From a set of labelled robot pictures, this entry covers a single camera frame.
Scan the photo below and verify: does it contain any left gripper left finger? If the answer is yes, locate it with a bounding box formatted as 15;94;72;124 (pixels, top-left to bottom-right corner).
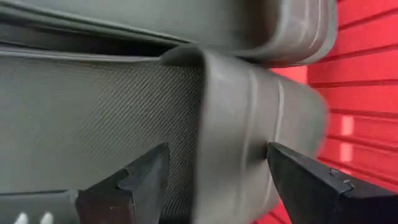
0;142;170;224

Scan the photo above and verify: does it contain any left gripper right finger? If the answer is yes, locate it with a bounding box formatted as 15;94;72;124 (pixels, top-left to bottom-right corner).
266;141;398;224

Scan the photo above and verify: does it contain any red plastic storage bin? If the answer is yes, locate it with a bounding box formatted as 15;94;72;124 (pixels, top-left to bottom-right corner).
252;0;398;224

